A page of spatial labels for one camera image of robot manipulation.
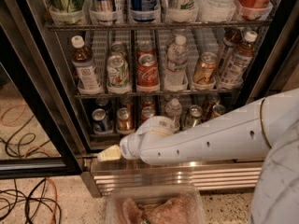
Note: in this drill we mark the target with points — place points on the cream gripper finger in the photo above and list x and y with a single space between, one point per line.
109 154

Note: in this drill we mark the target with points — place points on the blue pepsi can front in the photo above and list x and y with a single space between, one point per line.
101 122

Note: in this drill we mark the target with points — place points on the blue pepsi can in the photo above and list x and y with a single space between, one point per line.
105 104
101 122

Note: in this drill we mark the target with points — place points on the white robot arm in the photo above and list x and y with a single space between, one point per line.
268 128

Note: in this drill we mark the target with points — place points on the blue pepsi can rear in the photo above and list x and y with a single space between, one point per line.
105 104

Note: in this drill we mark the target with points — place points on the red coke can bottom front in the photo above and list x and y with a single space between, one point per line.
147 113

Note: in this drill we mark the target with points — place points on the red coke can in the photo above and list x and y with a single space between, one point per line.
147 113
147 101

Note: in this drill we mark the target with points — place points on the red coke can bottom rear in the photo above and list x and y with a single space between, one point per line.
147 101

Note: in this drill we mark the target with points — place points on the water bottle bottom shelf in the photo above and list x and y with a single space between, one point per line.
173 110

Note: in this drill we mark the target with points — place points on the water bottle shelf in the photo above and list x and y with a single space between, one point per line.
173 110
217 10

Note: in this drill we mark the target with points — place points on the glass fridge door left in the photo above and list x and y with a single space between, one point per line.
39 127

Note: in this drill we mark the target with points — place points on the glass fridge door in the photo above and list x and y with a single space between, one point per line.
39 127
275 68

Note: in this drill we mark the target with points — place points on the white green can middle front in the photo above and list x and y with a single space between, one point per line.
117 71

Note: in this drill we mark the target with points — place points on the white green can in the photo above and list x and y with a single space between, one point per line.
117 71
119 48

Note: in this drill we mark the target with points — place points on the red coca-cola can middle front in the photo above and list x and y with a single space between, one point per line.
147 71

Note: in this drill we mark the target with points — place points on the red coca-cola can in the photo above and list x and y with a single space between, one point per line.
144 47
147 71

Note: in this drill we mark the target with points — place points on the green silver can bottom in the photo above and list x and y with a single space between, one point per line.
193 116

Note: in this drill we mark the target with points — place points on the white green can middle rear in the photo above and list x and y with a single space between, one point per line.
119 48

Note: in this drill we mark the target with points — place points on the red coca-cola can middle rear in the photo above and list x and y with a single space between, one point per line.
144 47

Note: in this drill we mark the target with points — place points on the gold can bottom right rear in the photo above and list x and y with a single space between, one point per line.
211 99

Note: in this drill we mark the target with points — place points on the gold can middle shelf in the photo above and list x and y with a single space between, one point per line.
205 67

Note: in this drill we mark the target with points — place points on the steel fridge base grille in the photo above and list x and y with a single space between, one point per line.
101 178

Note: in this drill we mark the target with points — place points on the glass fridge door right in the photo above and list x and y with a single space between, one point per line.
275 68

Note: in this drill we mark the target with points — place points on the water bottle top shelf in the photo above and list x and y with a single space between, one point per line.
217 10

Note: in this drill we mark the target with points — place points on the clear plastic food container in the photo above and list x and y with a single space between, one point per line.
169 204

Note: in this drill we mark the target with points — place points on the water bottle middle front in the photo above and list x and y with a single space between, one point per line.
176 61

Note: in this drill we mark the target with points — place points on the tea bottle middle left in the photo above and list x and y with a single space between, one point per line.
83 60

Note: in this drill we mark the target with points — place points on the tea bottle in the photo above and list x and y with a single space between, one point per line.
239 60
231 38
83 60

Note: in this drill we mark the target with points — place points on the water bottle middle rear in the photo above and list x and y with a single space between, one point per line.
174 36

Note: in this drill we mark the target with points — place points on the tea bottle middle right front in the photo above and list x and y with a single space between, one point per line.
239 60

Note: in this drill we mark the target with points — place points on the tea bottle middle right rear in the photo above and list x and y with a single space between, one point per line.
231 38

